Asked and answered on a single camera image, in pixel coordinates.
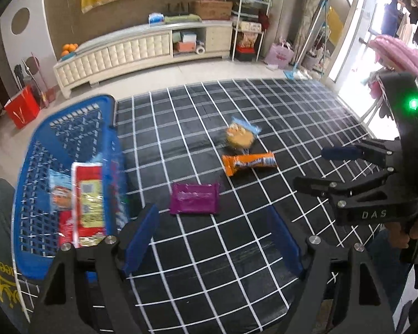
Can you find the black white grid tablecloth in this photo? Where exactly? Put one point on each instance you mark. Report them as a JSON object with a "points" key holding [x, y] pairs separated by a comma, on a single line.
{"points": [[221, 273]]}

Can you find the blue plastic basket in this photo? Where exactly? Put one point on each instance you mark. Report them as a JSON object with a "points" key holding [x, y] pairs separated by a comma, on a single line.
{"points": [[81, 134]]}

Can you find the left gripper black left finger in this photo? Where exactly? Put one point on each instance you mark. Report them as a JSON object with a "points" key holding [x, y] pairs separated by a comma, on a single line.
{"points": [[64, 304]]}

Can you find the round cake blue wrapper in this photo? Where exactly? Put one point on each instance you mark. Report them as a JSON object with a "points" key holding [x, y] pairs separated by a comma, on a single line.
{"points": [[241, 134]]}

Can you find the clear cartoon bread bag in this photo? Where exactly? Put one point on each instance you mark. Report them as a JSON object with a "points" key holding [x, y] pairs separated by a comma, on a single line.
{"points": [[60, 191]]}

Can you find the cream tufted TV cabinet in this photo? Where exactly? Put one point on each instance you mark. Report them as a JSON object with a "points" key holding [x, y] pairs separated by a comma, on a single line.
{"points": [[142, 47]]}

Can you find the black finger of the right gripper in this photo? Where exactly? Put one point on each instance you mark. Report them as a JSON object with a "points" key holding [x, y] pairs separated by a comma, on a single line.
{"points": [[383, 191], [383, 153]]}

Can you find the blue floor mop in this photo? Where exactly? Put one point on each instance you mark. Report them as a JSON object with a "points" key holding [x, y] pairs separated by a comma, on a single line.
{"points": [[290, 74]]}

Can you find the person right hand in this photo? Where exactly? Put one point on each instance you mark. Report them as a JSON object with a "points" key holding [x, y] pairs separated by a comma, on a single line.
{"points": [[399, 237]]}

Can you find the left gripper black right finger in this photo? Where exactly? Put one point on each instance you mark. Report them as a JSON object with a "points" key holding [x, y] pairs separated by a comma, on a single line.
{"points": [[360, 304]]}

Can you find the red paper gift bag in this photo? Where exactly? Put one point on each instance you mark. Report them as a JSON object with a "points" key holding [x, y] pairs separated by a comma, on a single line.
{"points": [[23, 108]]}

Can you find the blue tissue pack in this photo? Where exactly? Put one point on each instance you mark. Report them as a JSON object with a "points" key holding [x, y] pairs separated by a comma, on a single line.
{"points": [[155, 18]]}

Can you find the pink gift bag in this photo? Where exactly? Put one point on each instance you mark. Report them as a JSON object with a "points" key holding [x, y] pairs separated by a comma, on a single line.
{"points": [[280, 55]]}

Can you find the oranges on blue plate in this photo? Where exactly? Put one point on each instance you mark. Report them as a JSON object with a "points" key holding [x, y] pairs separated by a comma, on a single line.
{"points": [[68, 50]]}

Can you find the green folded cloth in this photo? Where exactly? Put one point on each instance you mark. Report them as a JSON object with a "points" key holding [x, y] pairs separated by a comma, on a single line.
{"points": [[187, 18]]}

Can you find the white metal shelf rack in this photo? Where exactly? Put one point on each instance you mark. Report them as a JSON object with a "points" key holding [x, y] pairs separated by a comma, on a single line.
{"points": [[250, 21]]}

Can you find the red yellow snack bag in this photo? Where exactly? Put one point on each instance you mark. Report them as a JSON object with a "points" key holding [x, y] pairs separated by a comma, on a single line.
{"points": [[84, 224]]}

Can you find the brown cardboard box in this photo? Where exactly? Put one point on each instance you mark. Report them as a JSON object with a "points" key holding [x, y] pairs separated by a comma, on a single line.
{"points": [[212, 10]]}

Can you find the purple snack packet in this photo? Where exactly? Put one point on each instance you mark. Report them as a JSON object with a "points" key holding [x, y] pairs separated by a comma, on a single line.
{"points": [[194, 198]]}

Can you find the orange snack bar wrapper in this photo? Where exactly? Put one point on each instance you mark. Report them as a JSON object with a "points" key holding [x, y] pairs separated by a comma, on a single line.
{"points": [[234, 164]]}

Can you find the pink fluffy blanket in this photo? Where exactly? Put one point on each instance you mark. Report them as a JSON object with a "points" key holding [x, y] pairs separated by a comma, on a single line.
{"points": [[400, 56]]}

